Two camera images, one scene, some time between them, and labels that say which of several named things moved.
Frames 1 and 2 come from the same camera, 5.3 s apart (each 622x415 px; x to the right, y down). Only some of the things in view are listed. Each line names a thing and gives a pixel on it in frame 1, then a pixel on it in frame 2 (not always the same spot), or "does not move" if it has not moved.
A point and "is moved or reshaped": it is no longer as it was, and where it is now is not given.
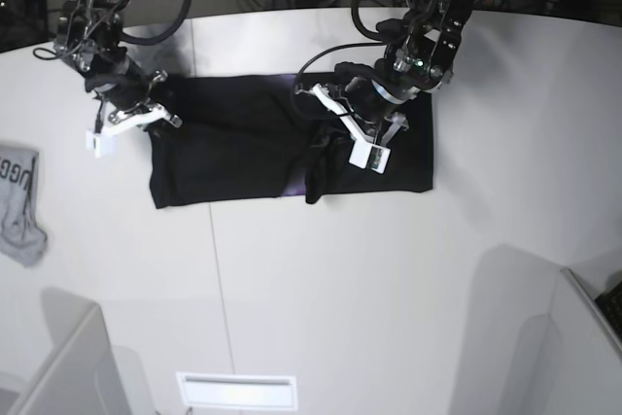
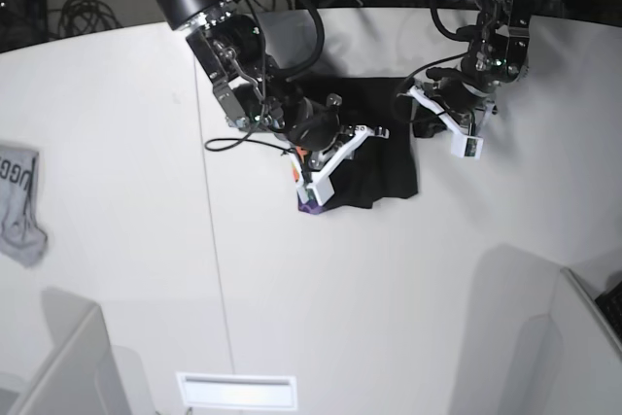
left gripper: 123,103 -> 314,134
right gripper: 368,112 -> 463,107
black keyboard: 610,302 does not move
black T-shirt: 257,136 is moved or reshaped
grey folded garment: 21,238 does not move
